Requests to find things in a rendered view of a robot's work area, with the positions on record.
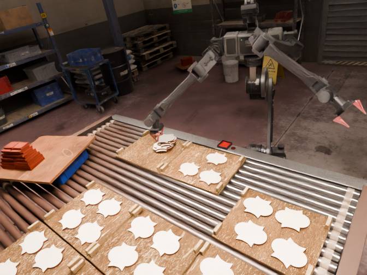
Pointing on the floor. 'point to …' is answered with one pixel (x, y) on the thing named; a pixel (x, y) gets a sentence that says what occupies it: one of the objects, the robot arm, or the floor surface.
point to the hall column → (116, 29)
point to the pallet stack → (149, 45)
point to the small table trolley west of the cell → (92, 87)
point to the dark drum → (114, 55)
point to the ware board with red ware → (185, 63)
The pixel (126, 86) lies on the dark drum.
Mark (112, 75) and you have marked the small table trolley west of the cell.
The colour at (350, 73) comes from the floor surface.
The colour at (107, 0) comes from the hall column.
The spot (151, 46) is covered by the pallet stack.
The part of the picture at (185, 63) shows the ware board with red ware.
